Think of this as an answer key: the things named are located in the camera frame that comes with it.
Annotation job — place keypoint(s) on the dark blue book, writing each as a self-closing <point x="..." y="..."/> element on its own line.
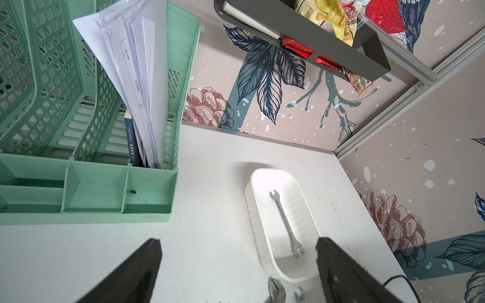
<point x="135" y="156"/>

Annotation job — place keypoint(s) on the white paper stack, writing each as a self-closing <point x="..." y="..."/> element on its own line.
<point x="129" y="39"/>

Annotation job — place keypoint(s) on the black wire wall basket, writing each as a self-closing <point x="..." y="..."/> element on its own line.
<point x="365" y="58"/>

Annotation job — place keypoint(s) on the long silver wrench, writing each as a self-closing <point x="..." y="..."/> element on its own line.
<point x="300" y="295"/>

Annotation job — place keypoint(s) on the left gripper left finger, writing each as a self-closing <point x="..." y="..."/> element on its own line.
<point x="133" y="280"/>

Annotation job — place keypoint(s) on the orange handled adjustable wrench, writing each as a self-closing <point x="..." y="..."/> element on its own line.
<point x="276" y="291"/>

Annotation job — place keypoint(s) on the white plastic storage box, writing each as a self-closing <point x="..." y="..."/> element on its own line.
<point x="271" y="237"/>

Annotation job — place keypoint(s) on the red cassava chips bag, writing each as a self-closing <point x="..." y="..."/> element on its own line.
<point x="338" y="18"/>

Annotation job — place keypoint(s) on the green plastic file organizer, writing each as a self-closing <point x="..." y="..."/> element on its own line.
<point x="64" y="150"/>

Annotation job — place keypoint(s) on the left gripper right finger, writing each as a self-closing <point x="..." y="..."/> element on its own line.
<point x="344" y="280"/>

